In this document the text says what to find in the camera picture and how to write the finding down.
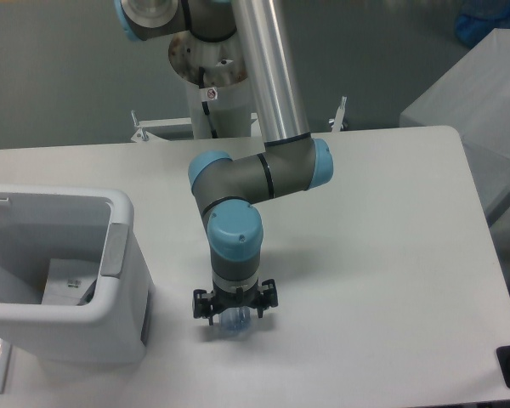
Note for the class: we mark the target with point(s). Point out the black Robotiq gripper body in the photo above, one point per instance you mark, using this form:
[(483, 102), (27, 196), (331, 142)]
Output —
[(223, 300)]

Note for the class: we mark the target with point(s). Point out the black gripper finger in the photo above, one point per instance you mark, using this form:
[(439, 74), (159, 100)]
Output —
[(266, 297), (203, 305)]

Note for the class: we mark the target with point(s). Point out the crushed clear plastic bottle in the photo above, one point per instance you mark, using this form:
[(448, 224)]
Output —
[(235, 319)]

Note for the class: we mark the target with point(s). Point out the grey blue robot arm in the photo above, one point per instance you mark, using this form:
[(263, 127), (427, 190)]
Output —
[(227, 190)]

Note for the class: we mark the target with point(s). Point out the white packet in can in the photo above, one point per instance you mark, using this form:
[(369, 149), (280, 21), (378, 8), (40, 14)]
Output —
[(70, 282)]

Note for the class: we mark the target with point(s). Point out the white trash can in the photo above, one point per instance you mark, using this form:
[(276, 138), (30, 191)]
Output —
[(38, 223)]

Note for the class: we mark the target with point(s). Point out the left metal table clamp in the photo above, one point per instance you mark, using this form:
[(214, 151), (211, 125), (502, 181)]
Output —
[(141, 129)]

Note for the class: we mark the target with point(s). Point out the metal table clamp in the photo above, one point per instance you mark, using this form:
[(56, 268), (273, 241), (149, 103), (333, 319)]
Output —
[(141, 129), (338, 123)]

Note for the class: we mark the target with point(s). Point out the right metal table clamp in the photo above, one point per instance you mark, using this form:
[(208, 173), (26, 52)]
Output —
[(338, 123)]

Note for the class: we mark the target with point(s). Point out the grey covered side table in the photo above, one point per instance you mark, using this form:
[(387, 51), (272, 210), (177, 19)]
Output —
[(473, 97)]

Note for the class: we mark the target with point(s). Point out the blue bag in corner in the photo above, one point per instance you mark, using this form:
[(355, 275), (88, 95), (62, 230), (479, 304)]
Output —
[(476, 19)]

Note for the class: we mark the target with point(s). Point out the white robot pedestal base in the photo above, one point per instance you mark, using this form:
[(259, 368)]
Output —
[(217, 88)]

